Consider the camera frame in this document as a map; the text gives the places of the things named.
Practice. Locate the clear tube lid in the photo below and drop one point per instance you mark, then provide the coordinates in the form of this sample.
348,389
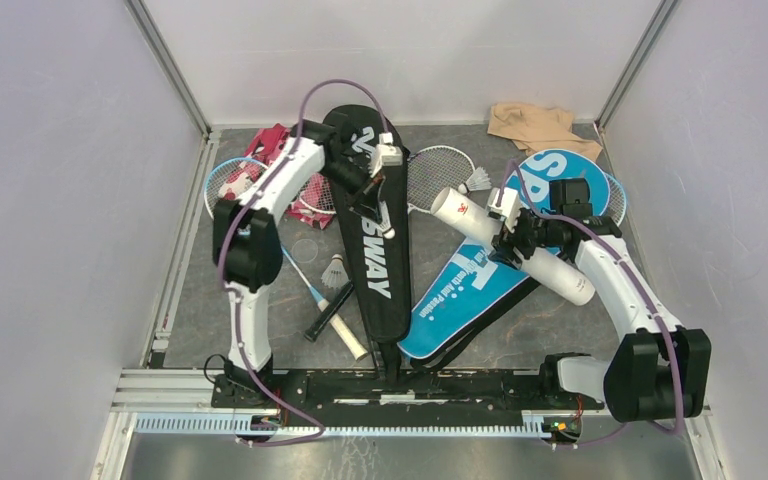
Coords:
305,251

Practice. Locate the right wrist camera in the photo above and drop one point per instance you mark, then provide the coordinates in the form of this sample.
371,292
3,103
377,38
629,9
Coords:
504,205

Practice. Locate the white shuttlecock tube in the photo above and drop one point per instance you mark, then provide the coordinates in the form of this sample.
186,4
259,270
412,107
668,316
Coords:
459,212

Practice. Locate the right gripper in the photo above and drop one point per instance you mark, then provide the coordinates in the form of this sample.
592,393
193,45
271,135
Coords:
509,237

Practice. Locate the black Crossway racket cover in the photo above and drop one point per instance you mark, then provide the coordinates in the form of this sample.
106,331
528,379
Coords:
379,267

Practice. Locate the pink camouflage cloth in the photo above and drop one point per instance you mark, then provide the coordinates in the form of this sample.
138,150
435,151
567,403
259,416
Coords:
268,144

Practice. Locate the white racket behind black cover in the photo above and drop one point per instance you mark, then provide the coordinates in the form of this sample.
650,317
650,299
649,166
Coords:
431,170

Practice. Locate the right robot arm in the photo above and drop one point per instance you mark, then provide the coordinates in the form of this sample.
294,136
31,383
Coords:
659,371

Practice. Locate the white shuttlecock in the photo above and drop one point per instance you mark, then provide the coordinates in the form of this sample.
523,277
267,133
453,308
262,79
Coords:
478,180
385,226
335,275

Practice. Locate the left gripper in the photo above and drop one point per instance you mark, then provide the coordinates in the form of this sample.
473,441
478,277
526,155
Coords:
367,205

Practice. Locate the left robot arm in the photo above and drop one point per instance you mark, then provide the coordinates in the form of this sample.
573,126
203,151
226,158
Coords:
247,247

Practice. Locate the white racket on pink cloth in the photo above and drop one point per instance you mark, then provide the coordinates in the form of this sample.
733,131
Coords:
315,206

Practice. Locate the beige cloth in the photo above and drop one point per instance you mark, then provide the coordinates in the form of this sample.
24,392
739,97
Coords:
534,128

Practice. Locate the blue frame badminton racket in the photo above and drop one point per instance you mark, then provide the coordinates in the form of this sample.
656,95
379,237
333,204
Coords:
230,180

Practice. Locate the blue Sport racket cover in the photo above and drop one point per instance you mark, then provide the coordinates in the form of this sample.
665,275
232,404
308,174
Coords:
471,292

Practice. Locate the racket under blue cover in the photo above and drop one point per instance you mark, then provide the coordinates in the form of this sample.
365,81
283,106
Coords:
617,201

